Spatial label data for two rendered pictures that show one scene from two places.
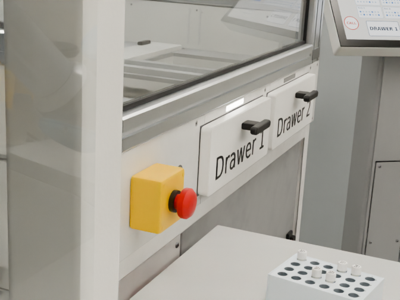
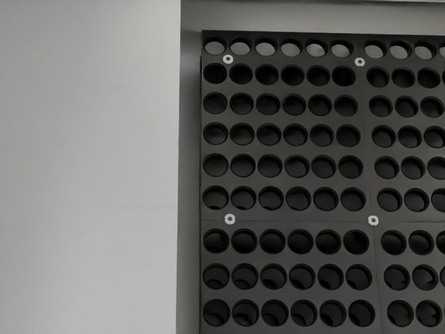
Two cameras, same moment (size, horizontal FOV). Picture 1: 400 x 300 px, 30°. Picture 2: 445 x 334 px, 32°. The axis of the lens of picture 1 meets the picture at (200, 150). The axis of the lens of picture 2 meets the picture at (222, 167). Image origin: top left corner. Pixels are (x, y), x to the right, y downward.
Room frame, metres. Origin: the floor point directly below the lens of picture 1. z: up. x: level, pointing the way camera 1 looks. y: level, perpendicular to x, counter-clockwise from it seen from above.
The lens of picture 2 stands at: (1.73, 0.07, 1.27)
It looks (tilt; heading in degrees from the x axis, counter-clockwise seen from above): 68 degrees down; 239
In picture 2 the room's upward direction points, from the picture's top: 9 degrees clockwise
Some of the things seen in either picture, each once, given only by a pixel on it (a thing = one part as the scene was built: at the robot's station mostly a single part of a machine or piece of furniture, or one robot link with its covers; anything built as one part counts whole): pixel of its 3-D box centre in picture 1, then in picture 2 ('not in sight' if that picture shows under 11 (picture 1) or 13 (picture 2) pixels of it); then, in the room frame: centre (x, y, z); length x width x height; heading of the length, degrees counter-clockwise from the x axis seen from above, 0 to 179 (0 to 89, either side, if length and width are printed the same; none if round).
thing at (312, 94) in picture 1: (305, 95); not in sight; (1.50, -0.21, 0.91); 0.07 x 0.04 x 0.01; 157
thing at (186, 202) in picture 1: (182, 202); not in sight; (0.90, 0.02, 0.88); 0.04 x 0.03 x 0.04; 157
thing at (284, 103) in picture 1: (291, 108); not in sight; (1.51, -0.18, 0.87); 0.29 x 0.02 x 0.11; 157
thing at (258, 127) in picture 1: (253, 125); not in sight; (1.21, -0.09, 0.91); 0.07 x 0.04 x 0.01; 157
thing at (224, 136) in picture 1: (237, 141); not in sight; (1.22, -0.06, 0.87); 0.29 x 0.02 x 0.11; 157
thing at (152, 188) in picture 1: (159, 197); not in sight; (0.91, 0.05, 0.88); 0.07 x 0.05 x 0.07; 157
